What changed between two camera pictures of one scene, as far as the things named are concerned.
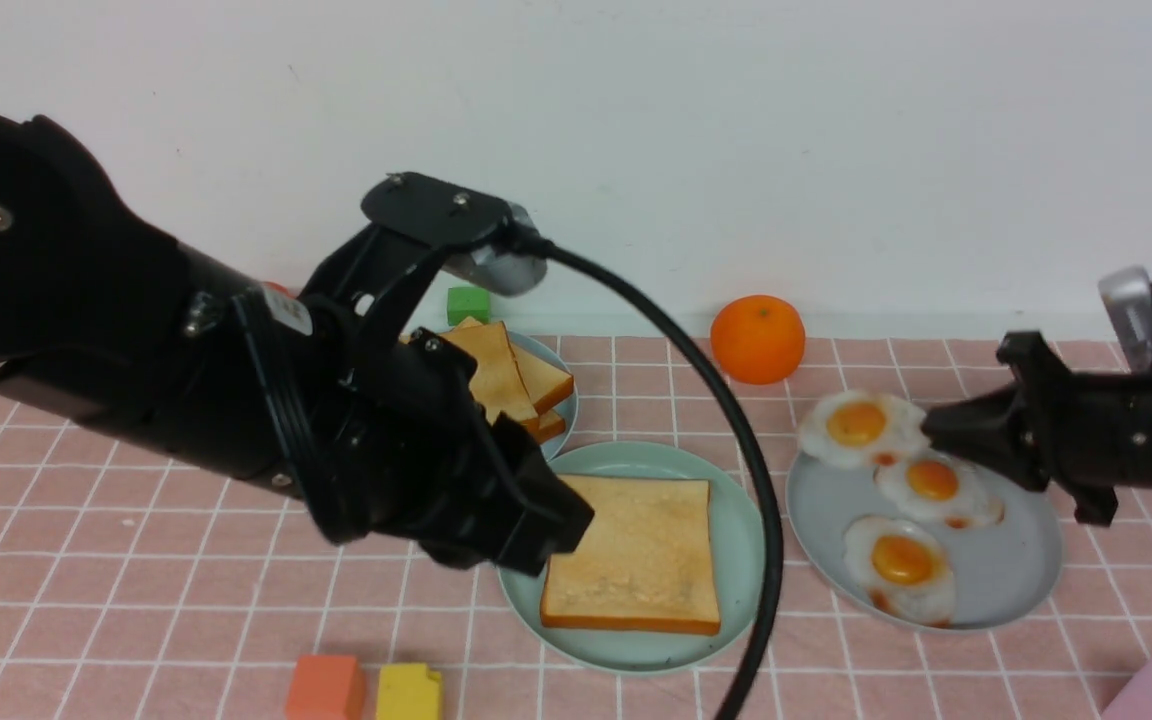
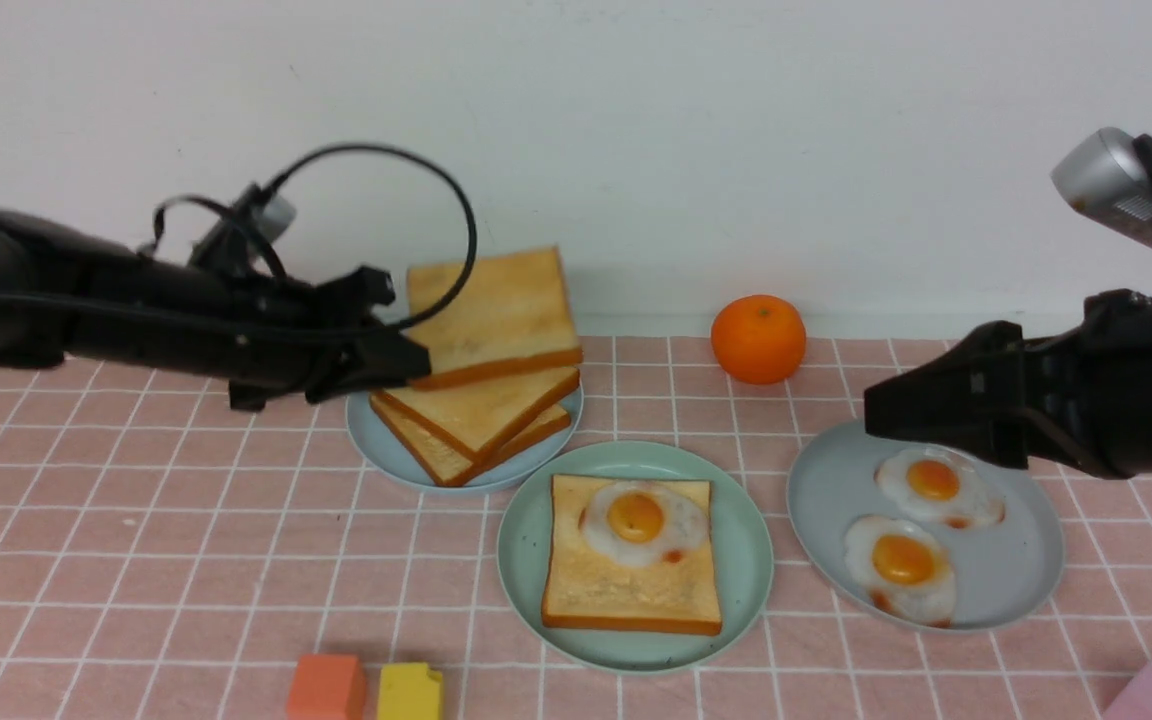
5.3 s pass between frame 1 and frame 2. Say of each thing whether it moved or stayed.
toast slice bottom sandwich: stayed
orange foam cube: stayed
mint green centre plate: stayed
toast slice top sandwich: moved
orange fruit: stayed
